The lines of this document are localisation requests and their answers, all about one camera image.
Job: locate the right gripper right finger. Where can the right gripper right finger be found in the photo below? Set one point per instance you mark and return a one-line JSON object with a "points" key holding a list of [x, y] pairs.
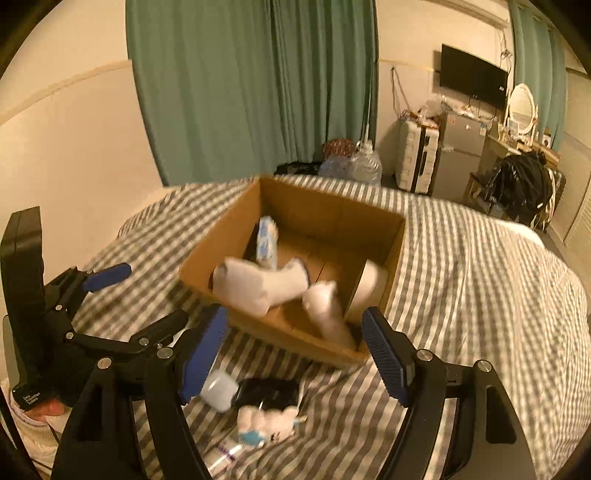
{"points": [[487, 439]]}

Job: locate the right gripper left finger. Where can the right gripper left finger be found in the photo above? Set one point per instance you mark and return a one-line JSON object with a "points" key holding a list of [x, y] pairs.
{"points": [[101, 441]]}

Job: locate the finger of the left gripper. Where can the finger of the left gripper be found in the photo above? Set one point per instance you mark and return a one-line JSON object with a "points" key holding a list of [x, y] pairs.
{"points": [[106, 276], [160, 332]]}

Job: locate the white sock pair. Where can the white sock pair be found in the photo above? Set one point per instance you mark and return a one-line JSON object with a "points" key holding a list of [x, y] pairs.
{"points": [[256, 290]]}

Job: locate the white toothpaste tube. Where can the white toothpaste tube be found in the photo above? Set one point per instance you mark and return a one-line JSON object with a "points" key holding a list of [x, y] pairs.
{"points": [[222, 455]]}

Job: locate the blue tissue pack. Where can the blue tissue pack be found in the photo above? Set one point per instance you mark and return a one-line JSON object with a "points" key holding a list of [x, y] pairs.
{"points": [[266, 243]]}

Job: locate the person's hand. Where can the person's hand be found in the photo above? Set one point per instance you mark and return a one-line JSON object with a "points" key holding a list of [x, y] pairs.
{"points": [[49, 408]]}

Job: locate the white small jar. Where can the white small jar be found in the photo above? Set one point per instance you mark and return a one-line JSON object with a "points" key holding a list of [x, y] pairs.
{"points": [[219, 390]]}

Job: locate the white plush toy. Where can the white plush toy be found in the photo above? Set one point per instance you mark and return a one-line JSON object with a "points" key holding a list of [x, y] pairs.
{"points": [[257, 427]]}

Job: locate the grey checked bed cover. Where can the grey checked bed cover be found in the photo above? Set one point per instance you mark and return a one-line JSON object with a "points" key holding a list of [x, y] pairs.
{"points": [[467, 288]]}

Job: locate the brown cardboard box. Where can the brown cardboard box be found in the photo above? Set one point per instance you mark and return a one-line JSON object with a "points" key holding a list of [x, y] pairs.
{"points": [[334, 227]]}

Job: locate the clear water jug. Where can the clear water jug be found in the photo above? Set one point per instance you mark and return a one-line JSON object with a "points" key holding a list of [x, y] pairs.
{"points": [[335, 167], [365, 165]]}

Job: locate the black jacket on chair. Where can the black jacket on chair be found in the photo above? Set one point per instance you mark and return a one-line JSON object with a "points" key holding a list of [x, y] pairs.
{"points": [[521, 185]]}

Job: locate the green curtain left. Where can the green curtain left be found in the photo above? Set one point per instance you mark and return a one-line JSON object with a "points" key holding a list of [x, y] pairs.
{"points": [[230, 89]]}

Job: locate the green curtain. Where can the green curtain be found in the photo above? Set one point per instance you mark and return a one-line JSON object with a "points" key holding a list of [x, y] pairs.
{"points": [[230, 89], [540, 64]]}

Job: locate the dotted brown bag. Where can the dotted brown bag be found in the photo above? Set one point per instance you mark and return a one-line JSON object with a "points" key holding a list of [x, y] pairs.
{"points": [[342, 147]]}

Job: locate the silver mini fridge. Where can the silver mini fridge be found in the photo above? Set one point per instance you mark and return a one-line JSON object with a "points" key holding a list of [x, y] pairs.
{"points": [[460, 148]]}

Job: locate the white hard suitcase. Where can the white hard suitcase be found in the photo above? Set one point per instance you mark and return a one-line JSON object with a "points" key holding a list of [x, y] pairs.
{"points": [[416, 155]]}

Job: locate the white oval vanity mirror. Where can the white oval vanity mirror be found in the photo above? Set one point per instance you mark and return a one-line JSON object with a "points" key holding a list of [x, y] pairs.
{"points": [[522, 111]]}

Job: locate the green curtain right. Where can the green curtain right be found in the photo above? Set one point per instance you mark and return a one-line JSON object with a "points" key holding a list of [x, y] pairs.
{"points": [[540, 64]]}

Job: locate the white air conditioner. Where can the white air conditioner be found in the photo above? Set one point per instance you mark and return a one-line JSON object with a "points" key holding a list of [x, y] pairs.
{"points": [[482, 10]]}

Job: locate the black wall television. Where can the black wall television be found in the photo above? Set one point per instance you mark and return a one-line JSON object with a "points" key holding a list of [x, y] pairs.
{"points": [[473, 76]]}

